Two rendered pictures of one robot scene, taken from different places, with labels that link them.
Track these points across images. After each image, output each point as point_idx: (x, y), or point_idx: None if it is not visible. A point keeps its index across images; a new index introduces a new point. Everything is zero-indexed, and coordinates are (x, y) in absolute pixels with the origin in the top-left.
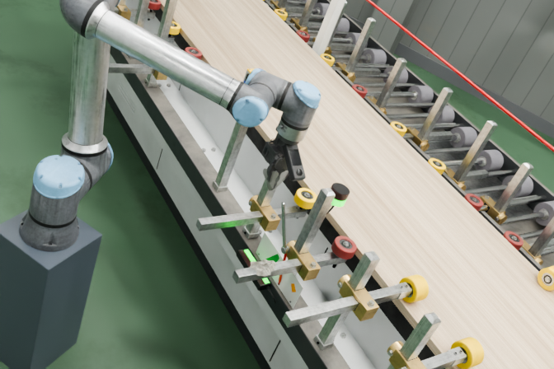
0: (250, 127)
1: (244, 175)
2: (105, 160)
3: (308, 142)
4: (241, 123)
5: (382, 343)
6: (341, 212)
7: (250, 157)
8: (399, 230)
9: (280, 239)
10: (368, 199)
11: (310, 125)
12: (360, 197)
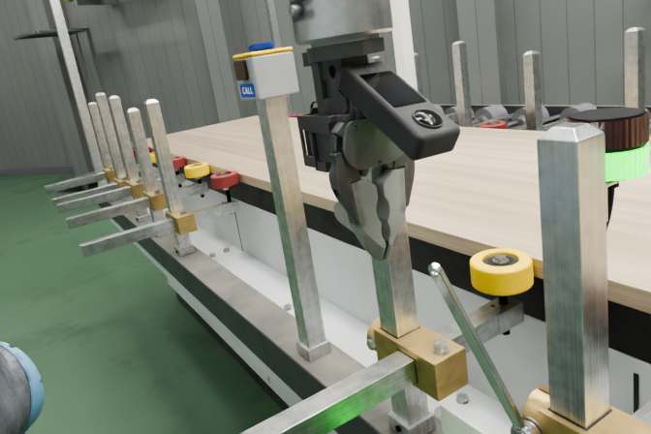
0: None
1: (368, 315)
2: (0, 388)
3: (449, 191)
4: None
5: None
6: (615, 261)
7: (360, 275)
8: None
9: (496, 408)
10: (648, 217)
11: (440, 173)
12: (627, 219)
